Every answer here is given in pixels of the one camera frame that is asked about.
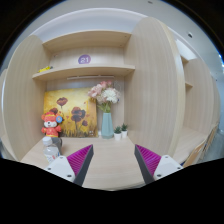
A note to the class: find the pink white flower bouquet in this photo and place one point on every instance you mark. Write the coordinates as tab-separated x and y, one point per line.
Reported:
105	95

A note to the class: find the clear plastic water bottle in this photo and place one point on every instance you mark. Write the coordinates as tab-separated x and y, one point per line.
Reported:
50	150

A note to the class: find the upper wooden shelf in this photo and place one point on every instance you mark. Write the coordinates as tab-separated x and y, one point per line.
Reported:
90	38

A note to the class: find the small potted plant left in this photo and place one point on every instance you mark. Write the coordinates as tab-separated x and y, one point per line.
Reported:
117	133

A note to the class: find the small potted plant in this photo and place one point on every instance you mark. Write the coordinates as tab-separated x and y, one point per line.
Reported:
124	130
117	133

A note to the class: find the light blue ceramic vase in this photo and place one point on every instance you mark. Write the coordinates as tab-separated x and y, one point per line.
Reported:
107	126

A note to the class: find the wooden shelf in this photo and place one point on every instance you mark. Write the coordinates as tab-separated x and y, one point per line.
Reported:
90	38
84	70

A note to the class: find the white light bar under shelf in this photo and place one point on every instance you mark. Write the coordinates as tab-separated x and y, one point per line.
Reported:
89	77

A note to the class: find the purple round number sticker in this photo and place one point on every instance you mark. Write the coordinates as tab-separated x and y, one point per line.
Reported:
84	59

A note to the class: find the yellow poppy flower painting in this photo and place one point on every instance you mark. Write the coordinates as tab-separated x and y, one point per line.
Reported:
77	109

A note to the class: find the yellow object on shelf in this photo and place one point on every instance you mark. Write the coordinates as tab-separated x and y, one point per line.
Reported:
45	69

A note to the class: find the lower wooden shelf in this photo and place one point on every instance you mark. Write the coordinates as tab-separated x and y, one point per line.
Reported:
84	70

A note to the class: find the red plush mascot toy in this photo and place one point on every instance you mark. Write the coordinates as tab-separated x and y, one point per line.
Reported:
51	126

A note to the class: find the small potted plant right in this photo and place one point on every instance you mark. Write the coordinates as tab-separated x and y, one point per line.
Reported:
124	130

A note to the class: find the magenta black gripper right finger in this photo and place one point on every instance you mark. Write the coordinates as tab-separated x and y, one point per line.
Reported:
153	166

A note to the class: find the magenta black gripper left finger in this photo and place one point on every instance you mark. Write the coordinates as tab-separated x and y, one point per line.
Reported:
73	167

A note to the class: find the grey plastic cup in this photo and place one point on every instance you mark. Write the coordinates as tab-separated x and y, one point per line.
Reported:
58	142

